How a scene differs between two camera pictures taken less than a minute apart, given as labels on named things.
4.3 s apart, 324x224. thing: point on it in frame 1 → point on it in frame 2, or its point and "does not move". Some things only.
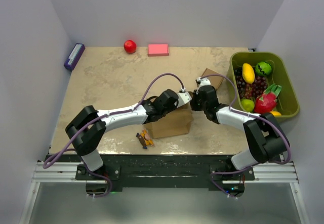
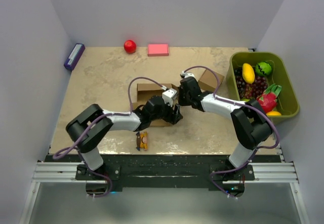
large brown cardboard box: [176, 122] → [145, 92]
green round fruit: [263, 69] does not move
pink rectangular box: [158, 50] does not move
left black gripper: [173, 107] does not move
